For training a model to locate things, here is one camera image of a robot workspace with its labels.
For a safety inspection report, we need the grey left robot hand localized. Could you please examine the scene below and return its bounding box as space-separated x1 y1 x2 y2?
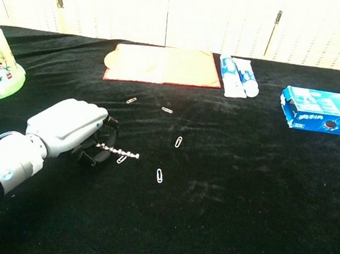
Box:
22 93 123 171

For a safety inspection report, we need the silver magnetic bar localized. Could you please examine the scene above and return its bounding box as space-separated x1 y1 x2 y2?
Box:
94 142 141 161

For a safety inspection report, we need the round woven straw coaster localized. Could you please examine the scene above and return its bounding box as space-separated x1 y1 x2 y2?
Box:
102 46 160 78

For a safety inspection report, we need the red-edged beige place mat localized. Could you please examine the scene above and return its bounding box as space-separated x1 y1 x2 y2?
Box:
102 39 226 96

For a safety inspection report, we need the black velvet table cloth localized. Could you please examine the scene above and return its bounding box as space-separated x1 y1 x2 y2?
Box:
0 23 340 254

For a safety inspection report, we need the blue white toothpaste tube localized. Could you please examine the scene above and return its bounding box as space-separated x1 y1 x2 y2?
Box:
214 53 251 100

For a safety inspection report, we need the white folding screen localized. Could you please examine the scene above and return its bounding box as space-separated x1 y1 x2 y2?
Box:
0 0 340 71

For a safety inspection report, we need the blue white round-capped tube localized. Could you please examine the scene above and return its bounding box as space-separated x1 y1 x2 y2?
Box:
227 57 264 99

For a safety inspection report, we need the blue Oreo cookie box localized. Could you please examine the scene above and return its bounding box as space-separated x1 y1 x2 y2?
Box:
276 84 340 135

